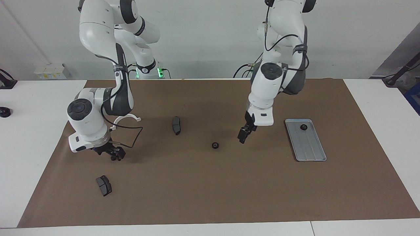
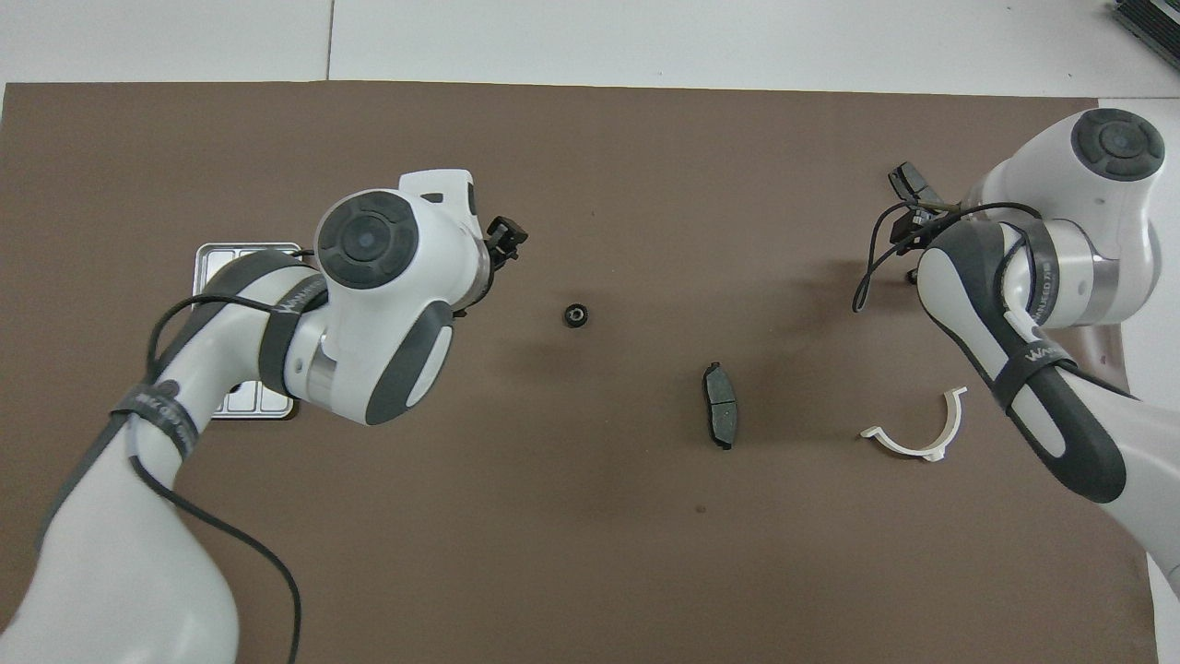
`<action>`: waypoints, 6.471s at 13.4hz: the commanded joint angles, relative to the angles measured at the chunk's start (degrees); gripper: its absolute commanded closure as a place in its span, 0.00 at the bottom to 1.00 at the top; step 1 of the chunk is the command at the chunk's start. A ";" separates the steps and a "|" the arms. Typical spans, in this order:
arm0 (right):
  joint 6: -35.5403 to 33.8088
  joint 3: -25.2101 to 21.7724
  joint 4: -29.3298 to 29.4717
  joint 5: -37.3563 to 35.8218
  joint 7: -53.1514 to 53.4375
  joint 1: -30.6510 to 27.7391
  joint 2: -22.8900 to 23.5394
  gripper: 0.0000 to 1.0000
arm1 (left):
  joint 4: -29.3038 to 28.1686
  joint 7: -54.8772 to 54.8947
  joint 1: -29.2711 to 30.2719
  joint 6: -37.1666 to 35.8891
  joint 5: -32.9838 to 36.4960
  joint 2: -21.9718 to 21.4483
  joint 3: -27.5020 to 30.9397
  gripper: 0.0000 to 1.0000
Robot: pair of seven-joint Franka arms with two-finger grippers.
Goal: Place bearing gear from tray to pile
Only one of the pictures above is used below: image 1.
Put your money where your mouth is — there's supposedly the white wall socket box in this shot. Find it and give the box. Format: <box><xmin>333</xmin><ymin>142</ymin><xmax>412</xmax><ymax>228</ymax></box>
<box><xmin>34</xmin><ymin>63</ymin><xmax>71</xmax><ymax>80</ymax></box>

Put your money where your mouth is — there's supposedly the black left base cable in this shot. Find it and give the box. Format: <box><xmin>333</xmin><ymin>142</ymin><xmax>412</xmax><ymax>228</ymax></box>
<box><xmin>234</xmin><ymin>49</ymin><xmax>264</xmax><ymax>78</ymax></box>

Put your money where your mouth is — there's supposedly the brown table mat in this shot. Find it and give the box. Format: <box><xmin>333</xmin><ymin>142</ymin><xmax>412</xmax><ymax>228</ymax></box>
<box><xmin>17</xmin><ymin>79</ymin><xmax>420</xmax><ymax>228</ymax></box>

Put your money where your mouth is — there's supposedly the black clamp mount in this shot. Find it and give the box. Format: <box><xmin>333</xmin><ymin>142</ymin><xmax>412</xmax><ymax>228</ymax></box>
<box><xmin>0</xmin><ymin>69</ymin><xmax>17</xmax><ymax>89</ymax></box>

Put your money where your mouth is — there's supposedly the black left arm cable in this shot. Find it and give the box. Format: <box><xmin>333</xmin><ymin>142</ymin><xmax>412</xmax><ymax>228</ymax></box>
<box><xmin>264</xmin><ymin>0</ymin><xmax>309</xmax><ymax>71</ymax></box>

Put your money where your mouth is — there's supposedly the silver metal tray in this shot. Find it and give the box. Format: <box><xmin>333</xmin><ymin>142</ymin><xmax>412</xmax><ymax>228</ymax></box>
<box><xmin>285</xmin><ymin>119</ymin><xmax>327</xmax><ymax>162</ymax></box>

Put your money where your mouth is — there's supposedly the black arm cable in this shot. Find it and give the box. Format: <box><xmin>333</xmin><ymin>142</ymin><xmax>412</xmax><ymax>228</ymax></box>
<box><xmin>264</xmin><ymin>0</ymin><xmax>309</xmax><ymax>71</ymax></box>
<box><xmin>100</xmin><ymin>43</ymin><xmax>144</xmax><ymax>148</ymax></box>

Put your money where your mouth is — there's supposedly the black stand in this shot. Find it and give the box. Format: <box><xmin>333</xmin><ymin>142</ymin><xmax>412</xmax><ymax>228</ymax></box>
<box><xmin>382</xmin><ymin>52</ymin><xmax>420</xmax><ymax>87</ymax></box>

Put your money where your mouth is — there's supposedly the white semicircular bracket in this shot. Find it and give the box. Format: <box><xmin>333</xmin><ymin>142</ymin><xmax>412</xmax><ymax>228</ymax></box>
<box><xmin>110</xmin><ymin>115</ymin><xmax>142</xmax><ymax>131</ymax></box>

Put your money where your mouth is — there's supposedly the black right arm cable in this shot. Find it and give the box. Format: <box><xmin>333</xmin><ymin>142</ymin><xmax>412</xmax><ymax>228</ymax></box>
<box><xmin>100</xmin><ymin>43</ymin><xmax>144</xmax><ymax>148</ymax></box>

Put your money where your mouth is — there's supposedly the blue box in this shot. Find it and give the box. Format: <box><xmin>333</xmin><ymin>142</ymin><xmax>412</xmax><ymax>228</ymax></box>
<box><xmin>404</xmin><ymin>82</ymin><xmax>420</xmax><ymax>115</ymax></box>

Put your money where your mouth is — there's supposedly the grey slotted brake pad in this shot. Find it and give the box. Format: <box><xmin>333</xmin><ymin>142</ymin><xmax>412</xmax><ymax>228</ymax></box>
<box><xmin>96</xmin><ymin>175</ymin><xmax>112</xmax><ymax>197</ymax></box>

